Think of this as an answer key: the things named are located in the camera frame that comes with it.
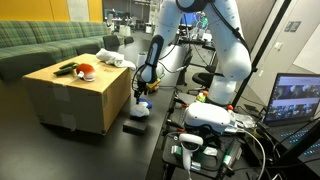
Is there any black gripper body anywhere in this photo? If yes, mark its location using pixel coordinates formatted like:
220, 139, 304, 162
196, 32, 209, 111
134, 81, 148, 103

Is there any brown plush moose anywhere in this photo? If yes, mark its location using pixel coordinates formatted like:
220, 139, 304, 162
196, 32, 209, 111
146, 78, 161, 93

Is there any blue sponge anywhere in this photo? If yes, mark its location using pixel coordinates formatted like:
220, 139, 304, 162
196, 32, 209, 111
138, 98, 153, 109

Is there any white plastic bag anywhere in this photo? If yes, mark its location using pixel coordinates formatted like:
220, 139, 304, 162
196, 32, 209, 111
130, 102, 150, 117

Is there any white towel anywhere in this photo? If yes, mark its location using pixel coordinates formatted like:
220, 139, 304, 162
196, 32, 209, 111
96, 48, 136, 71

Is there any grey black eraser block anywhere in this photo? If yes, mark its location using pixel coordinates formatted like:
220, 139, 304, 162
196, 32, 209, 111
123, 120, 146, 134

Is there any red white toy vegetable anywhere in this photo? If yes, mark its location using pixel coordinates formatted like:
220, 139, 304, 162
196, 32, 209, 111
76, 63, 96, 82

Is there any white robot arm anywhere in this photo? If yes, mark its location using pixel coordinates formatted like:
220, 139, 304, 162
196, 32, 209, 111
134, 0, 252, 105

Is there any brown cardboard box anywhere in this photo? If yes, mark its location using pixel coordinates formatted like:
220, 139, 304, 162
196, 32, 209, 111
23, 54, 131, 134

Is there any green toy cucumber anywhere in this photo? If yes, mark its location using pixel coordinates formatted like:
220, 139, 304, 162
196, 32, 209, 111
55, 62, 78, 76

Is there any white vr headset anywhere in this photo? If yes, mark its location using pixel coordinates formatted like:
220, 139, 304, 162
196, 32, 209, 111
183, 102, 231, 133

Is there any white vr controller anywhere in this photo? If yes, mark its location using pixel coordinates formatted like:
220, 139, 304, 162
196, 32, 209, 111
179, 133, 203, 171

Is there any green plaid sofa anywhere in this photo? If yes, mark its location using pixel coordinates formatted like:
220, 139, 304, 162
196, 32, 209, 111
0, 21, 110, 81

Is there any open laptop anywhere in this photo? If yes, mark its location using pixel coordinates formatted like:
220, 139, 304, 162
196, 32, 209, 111
261, 73, 320, 165

